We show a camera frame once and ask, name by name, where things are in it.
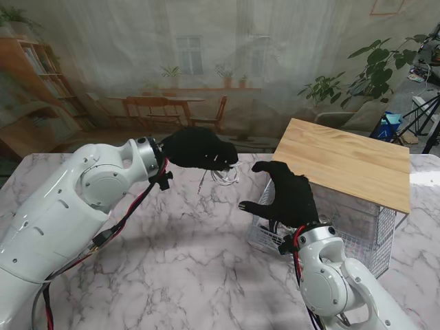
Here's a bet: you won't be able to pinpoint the black tripod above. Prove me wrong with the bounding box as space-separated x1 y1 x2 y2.
395 91 440 154

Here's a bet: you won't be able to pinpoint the white box on floor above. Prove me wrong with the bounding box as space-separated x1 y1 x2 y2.
412 95 440 121

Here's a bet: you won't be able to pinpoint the right arm red black cables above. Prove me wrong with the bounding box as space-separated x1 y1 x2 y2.
291 226 324 330

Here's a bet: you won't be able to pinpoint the white wire mesh drawer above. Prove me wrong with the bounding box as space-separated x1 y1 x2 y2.
247 180 381 278

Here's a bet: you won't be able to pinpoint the arm red black cables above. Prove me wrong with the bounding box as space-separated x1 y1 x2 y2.
291 226 324 330
32 159 171 330

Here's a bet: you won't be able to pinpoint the left arm red black cables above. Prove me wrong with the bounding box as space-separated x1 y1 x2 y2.
32 159 171 330

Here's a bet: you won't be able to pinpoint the printed scenery backdrop cloth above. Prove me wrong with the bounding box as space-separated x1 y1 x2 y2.
0 0 429 154

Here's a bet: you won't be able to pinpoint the blue bag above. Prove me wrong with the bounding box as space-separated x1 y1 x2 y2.
373 111 403 142

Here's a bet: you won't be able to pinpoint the white wired earphones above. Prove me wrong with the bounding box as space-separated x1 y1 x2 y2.
197 159 241 195

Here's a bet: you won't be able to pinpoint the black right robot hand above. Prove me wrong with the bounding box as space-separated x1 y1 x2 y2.
239 160 320 230

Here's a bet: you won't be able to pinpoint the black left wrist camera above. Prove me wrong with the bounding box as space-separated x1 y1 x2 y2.
158 170 173 190

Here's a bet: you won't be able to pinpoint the wire cabinet with wooden top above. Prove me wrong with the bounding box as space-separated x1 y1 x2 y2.
267 118 412 278

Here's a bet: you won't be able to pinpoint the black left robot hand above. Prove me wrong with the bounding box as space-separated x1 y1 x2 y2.
160 127 240 172

